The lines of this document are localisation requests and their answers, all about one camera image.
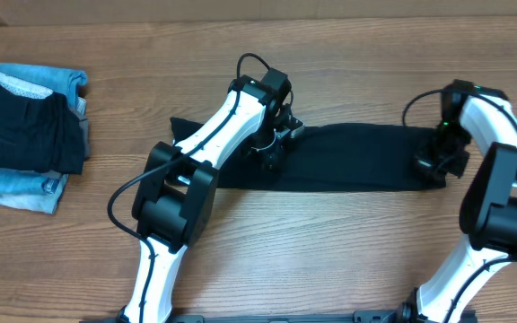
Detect folded light blue garment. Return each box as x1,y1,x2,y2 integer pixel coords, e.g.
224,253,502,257
0,63,88,109

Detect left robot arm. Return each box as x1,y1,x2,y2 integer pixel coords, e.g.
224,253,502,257
115,68,303,323

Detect grey folded garment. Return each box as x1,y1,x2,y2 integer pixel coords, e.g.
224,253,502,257
72,109,91,160

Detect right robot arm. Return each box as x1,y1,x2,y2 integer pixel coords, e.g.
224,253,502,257
386,79,517,322

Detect white mesh garment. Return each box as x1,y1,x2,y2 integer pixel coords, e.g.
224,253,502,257
0,72,53,100

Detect black t-shirt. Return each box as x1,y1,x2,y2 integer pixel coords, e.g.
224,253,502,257
169,116,448,193

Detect folded black garment on stack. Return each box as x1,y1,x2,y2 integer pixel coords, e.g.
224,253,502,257
0,85,85,174

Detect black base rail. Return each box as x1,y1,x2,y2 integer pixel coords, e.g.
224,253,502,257
167,310,397,323

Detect folded blue jeans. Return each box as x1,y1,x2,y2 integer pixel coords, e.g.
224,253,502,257
0,168,69,214

